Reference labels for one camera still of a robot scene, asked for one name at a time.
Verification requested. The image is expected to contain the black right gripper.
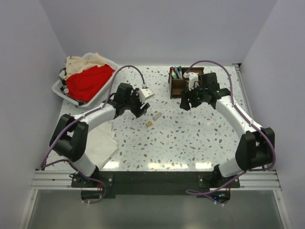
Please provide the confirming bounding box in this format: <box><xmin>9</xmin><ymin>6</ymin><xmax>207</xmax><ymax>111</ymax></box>
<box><xmin>179</xmin><ymin>83</ymin><xmax>207</xmax><ymax>111</ymax></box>

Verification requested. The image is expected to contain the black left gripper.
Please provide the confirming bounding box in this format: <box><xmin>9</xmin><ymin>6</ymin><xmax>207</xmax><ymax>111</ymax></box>
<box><xmin>123</xmin><ymin>89</ymin><xmax>149</xmax><ymax>118</ymax></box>

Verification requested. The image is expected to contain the beige eraser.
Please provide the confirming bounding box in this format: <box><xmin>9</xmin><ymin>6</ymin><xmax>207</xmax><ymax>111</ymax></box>
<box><xmin>153</xmin><ymin>113</ymin><xmax>161</xmax><ymax>121</ymax></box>

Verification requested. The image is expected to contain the brown wooden desk organizer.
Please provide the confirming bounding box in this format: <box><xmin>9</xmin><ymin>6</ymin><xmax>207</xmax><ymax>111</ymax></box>
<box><xmin>168</xmin><ymin>66</ymin><xmax>189</xmax><ymax>99</ymax></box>

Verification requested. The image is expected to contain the green capped white marker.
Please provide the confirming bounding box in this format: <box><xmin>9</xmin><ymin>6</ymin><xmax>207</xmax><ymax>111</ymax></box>
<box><xmin>179</xmin><ymin>66</ymin><xmax>183</xmax><ymax>79</ymax></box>

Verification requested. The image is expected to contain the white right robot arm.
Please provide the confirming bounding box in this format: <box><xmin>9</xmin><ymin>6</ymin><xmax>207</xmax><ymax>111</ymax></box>
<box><xmin>180</xmin><ymin>72</ymin><xmax>275</xmax><ymax>187</ymax></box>

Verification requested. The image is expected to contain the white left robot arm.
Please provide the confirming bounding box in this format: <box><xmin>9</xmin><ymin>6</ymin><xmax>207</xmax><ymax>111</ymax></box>
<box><xmin>50</xmin><ymin>83</ymin><xmax>154</xmax><ymax>187</ymax></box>

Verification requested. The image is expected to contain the white folded cloth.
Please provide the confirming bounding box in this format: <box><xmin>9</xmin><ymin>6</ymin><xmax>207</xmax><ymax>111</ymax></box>
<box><xmin>85</xmin><ymin>122</ymin><xmax>118</xmax><ymax>169</ymax></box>

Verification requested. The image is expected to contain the red cloth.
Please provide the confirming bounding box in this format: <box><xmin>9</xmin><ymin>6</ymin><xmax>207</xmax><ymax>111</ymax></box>
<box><xmin>66</xmin><ymin>64</ymin><xmax>115</xmax><ymax>103</ymax></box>

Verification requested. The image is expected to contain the beige cloth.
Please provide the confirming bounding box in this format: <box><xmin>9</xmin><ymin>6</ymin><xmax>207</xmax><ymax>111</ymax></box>
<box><xmin>63</xmin><ymin>52</ymin><xmax>107</xmax><ymax>80</ymax></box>

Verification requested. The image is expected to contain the white plastic basket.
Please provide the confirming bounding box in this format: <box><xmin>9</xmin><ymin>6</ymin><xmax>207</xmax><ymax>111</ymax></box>
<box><xmin>52</xmin><ymin>52</ymin><xmax>120</xmax><ymax>110</ymax></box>

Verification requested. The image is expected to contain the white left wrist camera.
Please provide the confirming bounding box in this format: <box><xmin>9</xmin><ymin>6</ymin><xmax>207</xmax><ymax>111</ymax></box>
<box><xmin>138</xmin><ymin>88</ymin><xmax>154</xmax><ymax>103</ymax></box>

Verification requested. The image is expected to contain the aluminium right side rail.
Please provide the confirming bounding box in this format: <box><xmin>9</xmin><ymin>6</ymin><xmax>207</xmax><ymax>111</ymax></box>
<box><xmin>233</xmin><ymin>63</ymin><xmax>253</xmax><ymax>118</ymax></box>

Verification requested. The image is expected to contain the aluminium rail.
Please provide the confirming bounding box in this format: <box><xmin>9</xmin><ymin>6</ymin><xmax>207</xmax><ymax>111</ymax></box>
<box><xmin>30</xmin><ymin>170</ymin><xmax>282</xmax><ymax>191</ymax></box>
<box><xmin>233</xmin><ymin>63</ymin><xmax>253</xmax><ymax>118</ymax></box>

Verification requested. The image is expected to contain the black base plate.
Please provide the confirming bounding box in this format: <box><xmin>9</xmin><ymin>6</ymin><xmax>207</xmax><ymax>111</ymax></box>
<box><xmin>69</xmin><ymin>171</ymin><xmax>240</xmax><ymax>200</ymax></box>

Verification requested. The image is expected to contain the aluminium front rail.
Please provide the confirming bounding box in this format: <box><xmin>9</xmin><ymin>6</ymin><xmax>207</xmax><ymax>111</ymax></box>
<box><xmin>30</xmin><ymin>170</ymin><xmax>282</xmax><ymax>191</ymax></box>

